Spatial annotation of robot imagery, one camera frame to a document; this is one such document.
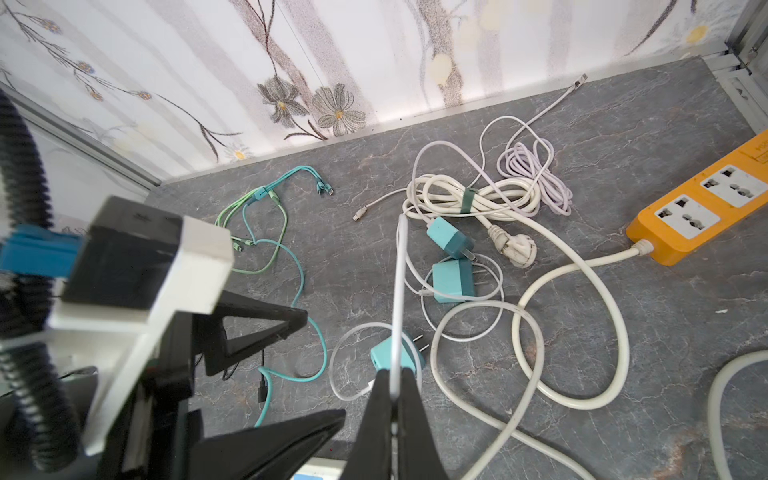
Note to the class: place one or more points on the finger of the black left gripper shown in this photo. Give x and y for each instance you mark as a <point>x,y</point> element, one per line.
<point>269,323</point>
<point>275,451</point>

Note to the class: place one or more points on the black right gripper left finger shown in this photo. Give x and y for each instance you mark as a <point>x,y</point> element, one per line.
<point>371,455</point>

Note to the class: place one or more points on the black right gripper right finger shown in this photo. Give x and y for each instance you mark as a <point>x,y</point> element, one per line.
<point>417,456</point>

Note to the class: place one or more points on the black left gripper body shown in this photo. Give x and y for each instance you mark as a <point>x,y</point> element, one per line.
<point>151,439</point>

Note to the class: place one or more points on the white blue power strip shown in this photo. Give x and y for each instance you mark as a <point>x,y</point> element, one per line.
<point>320,469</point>

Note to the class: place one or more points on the orange power strip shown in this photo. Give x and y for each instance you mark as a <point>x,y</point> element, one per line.
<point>706,205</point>

